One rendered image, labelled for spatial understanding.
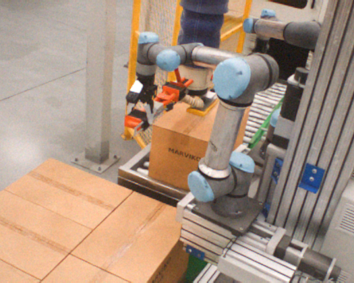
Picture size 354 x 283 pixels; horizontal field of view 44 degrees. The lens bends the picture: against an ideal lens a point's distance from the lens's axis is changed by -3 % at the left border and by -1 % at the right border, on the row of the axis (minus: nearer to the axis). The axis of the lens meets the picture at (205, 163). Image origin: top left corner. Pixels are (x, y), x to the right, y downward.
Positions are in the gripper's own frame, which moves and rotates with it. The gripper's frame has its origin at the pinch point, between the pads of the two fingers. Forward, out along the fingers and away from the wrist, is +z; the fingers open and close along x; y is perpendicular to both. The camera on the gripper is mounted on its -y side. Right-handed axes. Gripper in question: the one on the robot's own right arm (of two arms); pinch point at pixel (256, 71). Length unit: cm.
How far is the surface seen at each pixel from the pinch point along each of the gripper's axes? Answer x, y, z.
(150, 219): -25, 68, 70
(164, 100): -24, 69, -1
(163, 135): -35, 40, 34
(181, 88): -23, 54, -2
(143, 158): -54, 21, 66
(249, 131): -8, -67, 72
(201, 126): -18.2, 25.9, 29.4
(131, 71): -120, -82, 60
